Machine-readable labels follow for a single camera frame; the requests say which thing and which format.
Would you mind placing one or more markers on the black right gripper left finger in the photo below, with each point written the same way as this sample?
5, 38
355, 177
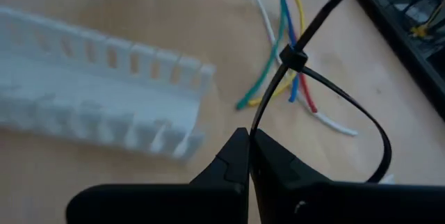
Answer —
174, 203

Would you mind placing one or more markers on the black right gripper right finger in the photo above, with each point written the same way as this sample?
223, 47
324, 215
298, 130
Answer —
347, 203

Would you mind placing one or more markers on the black zip tie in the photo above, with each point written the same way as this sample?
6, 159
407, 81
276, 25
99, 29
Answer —
293, 58

